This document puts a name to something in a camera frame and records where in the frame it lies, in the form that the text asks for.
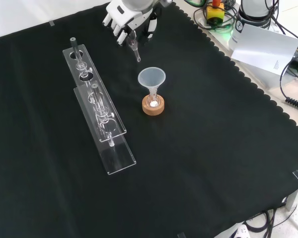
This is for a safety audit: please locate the clear acrylic funnel stand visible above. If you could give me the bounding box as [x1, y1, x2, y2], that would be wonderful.
[62, 37, 137, 176]

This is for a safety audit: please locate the yellow stop button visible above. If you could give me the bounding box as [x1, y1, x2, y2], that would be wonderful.
[205, 0, 225, 25]

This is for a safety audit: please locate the black coiled cable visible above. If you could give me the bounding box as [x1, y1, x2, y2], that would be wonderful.
[279, 60, 298, 112]

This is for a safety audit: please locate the white power strip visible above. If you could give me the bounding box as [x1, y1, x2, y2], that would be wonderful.
[227, 224, 252, 238]

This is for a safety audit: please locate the translucent plastic funnel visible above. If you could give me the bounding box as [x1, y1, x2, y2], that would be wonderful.
[138, 66, 167, 100]

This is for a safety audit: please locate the small round-bottom glass flask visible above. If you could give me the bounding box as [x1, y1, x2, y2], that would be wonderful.
[147, 92, 161, 109]

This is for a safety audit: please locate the black floor cable bundle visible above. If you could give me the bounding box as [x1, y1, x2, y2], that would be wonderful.
[243, 195, 298, 236]

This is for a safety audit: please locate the cork ring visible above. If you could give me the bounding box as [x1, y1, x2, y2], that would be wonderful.
[142, 95, 165, 116]

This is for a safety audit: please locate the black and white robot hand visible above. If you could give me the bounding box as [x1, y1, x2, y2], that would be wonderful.
[102, 0, 162, 47]

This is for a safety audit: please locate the black cloth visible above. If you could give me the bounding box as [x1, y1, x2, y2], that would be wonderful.
[0, 1, 298, 238]

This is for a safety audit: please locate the pale board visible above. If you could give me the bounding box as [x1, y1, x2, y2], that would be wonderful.
[229, 24, 298, 76]

